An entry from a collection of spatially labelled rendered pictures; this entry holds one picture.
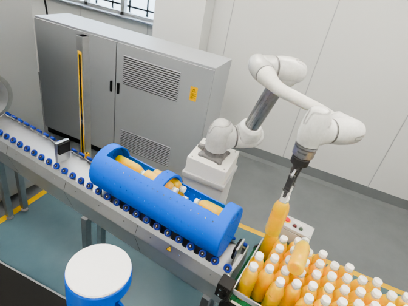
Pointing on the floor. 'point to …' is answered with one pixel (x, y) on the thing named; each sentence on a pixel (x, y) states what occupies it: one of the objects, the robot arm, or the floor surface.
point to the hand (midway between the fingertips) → (286, 193)
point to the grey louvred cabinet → (130, 89)
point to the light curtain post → (84, 91)
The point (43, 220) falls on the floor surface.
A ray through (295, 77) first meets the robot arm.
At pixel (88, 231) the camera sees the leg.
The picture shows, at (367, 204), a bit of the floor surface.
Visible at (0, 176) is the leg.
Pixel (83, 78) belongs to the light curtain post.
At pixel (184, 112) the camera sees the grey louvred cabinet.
